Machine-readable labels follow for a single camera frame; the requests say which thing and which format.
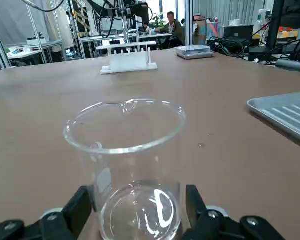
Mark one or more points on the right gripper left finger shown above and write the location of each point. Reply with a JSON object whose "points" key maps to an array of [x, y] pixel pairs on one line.
{"points": [[52, 225]]}

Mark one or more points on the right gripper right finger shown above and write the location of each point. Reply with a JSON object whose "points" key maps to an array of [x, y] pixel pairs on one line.
{"points": [[215, 227]]}

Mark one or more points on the tall glass beaker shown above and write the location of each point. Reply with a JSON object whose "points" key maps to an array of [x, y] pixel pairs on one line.
{"points": [[140, 212]]}

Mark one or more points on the white test tube rack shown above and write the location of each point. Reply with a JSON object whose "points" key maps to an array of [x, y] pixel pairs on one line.
{"points": [[130, 62]]}

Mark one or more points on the ribbed metal tray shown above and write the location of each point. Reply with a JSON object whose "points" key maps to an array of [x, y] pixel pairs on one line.
{"points": [[285, 115]]}

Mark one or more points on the silver digital scale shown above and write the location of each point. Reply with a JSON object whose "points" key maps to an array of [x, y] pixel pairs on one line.
{"points": [[193, 51]]}

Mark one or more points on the person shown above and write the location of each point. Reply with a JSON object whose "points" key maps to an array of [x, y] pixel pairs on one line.
{"points": [[172, 27]]}

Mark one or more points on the white bottle with green label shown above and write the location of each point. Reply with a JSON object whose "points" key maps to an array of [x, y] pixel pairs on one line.
{"points": [[264, 22]]}

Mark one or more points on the black monitor stand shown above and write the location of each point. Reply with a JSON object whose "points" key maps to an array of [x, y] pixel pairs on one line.
{"points": [[275, 25]]}

